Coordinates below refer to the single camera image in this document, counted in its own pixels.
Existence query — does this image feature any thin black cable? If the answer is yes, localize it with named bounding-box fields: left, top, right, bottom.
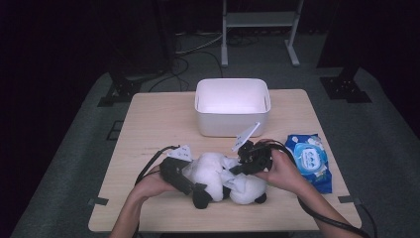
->
left=358, top=202, right=378, bottom=238

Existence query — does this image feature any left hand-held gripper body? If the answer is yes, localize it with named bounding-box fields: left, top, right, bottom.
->
left=159, top=144, right=195, bottom=196

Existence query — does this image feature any grey floor cable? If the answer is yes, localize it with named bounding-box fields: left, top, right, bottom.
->
left=174, top=31, right=224, bottom=56

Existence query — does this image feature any person's right hand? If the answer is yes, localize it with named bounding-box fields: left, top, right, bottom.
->
left=256, top=149, right=305, bottom=199

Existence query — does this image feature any person's left hand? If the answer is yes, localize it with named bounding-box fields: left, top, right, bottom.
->
left=133, top=166, right=178, bottom=201

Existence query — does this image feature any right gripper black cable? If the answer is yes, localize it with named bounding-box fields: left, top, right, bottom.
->
left=251, top=140, right=372, bottom=238

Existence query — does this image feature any black floor cable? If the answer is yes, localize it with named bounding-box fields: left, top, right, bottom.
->
left=148, top=57, right=191, bottom=93
left=174, top=50, right=225, bottom=79

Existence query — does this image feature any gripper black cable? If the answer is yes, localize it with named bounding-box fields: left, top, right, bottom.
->
left=134, top=144, right=181, bottom=186
left=251, top=140, right=372, bottom=238

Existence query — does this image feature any white metal stand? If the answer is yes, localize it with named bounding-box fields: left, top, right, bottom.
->
left=220, top=0, right=305, bottom=68

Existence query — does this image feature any white plastic storage bin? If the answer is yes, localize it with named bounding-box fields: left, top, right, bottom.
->
left=193, top=77, right=272, bottom=138

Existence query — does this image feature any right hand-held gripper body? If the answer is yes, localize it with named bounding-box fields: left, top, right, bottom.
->
left=231, top=122, right=275, bottom=175

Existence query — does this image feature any blue wet wipes pack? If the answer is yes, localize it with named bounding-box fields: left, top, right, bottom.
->
left=284, top=133, right=333, bottom=194

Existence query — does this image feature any black stand base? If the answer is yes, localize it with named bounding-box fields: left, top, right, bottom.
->
left=97, top=73, right=143, bottom=108
left=319, top=65, right=373, bottom=104

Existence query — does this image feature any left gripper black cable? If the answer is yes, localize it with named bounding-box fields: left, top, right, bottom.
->
left=134, top=144, right=181, bottom=186

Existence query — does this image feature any panda plush toy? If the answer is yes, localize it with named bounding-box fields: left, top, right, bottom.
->
left=181, top=151, right=268, bottom=210

